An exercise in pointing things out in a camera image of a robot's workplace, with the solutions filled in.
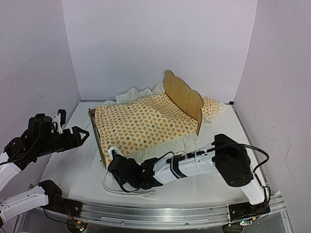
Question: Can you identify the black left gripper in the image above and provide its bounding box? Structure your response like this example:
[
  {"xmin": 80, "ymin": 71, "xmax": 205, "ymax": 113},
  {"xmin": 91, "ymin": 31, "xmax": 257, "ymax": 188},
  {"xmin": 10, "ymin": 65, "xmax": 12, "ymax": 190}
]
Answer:
[{"xmin": 35, "ymin": 126, "xmax": 89, "ymax": 157}]

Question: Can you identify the duck print mattress cushion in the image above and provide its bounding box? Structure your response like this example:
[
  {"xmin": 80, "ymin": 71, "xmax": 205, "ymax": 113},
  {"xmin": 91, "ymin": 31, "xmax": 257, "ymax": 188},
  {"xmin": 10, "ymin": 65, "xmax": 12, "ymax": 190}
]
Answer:
[{"xmin": 93, "ymin": 81, "xmax": 209, "ymax": 201}]

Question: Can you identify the wooden pet bed frame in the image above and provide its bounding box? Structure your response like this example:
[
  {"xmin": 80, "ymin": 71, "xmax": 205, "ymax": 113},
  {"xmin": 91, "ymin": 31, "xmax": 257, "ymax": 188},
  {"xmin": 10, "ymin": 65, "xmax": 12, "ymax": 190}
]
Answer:
[{"xmin": 89, "ymin": 70, "xmax": 203, "ymax": 168}]

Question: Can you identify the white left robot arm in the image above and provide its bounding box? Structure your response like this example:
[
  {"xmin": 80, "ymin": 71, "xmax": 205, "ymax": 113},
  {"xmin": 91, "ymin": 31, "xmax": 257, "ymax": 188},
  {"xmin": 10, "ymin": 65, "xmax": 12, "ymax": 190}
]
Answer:
[{"xmin": 0, "ymin": 109, "xmax": 89, "ymax": 225}]

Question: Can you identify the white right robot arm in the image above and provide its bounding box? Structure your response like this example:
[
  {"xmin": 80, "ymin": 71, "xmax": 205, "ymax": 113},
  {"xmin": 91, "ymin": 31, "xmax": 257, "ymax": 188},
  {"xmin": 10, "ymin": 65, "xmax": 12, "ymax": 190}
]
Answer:
[{"xmin": 107, "ymin": 134, "xmax": 271, "ymax": 215}]

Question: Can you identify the small duck print pillow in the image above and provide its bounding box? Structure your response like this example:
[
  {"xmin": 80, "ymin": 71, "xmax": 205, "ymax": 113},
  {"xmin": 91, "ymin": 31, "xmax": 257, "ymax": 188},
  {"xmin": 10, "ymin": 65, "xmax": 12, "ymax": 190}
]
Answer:
[{"xmin": 201, "ymin": 96, "xmax": 226, "ymax": 124}]

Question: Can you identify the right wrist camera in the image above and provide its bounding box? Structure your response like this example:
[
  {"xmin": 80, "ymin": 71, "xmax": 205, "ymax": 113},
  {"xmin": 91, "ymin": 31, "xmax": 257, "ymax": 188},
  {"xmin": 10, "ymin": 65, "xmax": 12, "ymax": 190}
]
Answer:
[{"xmin": 107, "ymin": 146, "xmax": 120, "ymax": 162}]

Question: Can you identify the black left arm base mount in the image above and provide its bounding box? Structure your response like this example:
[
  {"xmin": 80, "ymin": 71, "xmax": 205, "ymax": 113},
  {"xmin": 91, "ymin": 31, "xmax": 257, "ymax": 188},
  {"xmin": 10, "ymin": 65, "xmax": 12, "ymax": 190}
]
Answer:
[{"xmin": 38, "ymin": 180, "xmax": 83, "ymax": 217}]

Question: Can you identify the aluminium front rail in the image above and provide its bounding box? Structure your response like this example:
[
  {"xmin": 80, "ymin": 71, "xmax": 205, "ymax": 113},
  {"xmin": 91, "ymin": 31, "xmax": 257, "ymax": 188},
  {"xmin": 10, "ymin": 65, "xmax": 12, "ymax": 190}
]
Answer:
[{"xmin": 23, "ymin": 191, "xmax": 285, "ymax": 228}]

